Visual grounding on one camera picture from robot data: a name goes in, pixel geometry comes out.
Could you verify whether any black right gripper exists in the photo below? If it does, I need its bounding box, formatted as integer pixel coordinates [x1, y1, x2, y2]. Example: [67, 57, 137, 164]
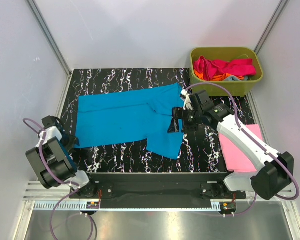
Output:
[167, 107, 203, 134]

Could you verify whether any blue t shirt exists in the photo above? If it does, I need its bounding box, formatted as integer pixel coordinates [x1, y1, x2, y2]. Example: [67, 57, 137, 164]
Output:
[75, 83, 184, 160]

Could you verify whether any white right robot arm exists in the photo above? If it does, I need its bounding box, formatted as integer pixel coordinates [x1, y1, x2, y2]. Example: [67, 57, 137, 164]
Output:
[168, 90, 295, 200]

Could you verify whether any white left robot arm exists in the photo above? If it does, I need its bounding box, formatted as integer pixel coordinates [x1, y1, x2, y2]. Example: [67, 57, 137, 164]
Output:
[23, 115, 98, 198]

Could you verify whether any magenta t shirt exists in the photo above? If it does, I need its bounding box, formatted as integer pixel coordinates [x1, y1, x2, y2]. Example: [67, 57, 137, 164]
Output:
[192, 56, 257, 82]

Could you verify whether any orange t shirt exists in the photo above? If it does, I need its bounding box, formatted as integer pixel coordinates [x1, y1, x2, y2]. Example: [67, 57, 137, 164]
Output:
[194, 70, 233, 82]

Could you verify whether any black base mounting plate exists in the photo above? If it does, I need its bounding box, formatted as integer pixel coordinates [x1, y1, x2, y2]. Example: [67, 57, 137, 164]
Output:
[69, 172, 247, 210]

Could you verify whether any grey t shirt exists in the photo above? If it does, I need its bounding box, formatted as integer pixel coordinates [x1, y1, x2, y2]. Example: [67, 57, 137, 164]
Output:
[223, 75, 249, 82]

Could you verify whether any folded pink t shirt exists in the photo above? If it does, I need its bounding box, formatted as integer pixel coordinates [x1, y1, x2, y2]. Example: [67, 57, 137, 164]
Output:
[217, 121, 266, 173]

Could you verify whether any olive green plastic bin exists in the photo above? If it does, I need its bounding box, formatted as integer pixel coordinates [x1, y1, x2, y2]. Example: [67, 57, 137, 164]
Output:
[190, 47, 263, 97]

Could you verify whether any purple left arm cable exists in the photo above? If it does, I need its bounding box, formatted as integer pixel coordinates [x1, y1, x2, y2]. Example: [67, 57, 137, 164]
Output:
[23, 118, 97, 239]

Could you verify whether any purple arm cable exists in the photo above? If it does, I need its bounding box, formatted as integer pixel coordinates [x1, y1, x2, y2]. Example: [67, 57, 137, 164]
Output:
[23, 118, 97, 239]
[183, 83, 300, 218]

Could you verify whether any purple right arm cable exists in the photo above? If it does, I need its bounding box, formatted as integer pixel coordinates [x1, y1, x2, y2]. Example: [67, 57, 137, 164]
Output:
[183, 83, 300, 218]

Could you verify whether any white slotted cable duct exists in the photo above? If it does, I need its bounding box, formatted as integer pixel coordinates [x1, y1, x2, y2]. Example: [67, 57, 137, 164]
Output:
[34, 200, 221, 212]

